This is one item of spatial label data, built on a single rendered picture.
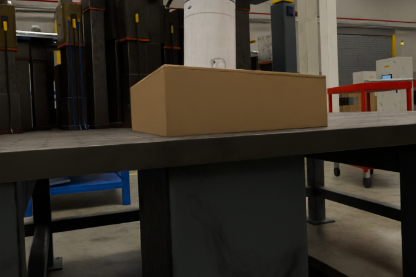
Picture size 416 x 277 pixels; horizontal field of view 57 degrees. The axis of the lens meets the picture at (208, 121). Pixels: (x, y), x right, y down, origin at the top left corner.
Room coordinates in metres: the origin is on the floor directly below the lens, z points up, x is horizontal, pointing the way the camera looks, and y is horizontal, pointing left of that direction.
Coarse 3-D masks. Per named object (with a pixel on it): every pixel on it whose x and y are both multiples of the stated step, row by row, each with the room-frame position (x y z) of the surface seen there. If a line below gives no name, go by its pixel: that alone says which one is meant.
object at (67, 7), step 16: (64, 16) 1.12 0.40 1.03; (80, 16) 1.14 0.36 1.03; (64, 32) 1.12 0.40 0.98; (80, 32) 1.14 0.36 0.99; (64, 48) 1.13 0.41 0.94; (80, 48) 1.15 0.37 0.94; (64, 64) 1.14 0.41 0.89; (80, 64) 1.13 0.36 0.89; (64, 80) 1.15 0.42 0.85; (80, 80) 1.13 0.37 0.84; (64, 96) 1.15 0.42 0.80; (80, 96) 1.15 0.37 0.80; (64, 112) 1.15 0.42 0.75; (80, 112) 1.14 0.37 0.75; (64, 128) 1.14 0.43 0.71; (80, 128) 1.11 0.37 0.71
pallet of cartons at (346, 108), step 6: (342, 96) 14.68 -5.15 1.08; (348, 96) 14.41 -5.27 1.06; (354, 96) 14.23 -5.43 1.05; (360, 96) 13.87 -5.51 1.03; (372, 96) 13.74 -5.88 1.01; (360, 102) 13.88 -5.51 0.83; (372, 102) 13.74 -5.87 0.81; (342, 108) 14.70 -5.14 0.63; (348, 108) 14.43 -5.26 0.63; (354, 108) 14.16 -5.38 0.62; (360, 108) 13.89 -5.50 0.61; (372, 108) 13.73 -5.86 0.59
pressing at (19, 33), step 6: (18, 36) 1.22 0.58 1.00; (24, 36) 1.22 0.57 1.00; (30, 36) 1.23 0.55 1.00; (36, 36) 1.18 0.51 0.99; (42, 36) 1.20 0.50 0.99; (48, 36) 1.21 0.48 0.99; (54, 36) 1.22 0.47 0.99; (42, 42) 1.33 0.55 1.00; (48, 42) 1.33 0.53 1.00; (54, 42) 1.33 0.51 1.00; (84, 42) 1.33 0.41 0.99; (48, 48) 1.42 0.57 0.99; (54, 48) 1.43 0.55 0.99; (252, 54) 1.84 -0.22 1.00
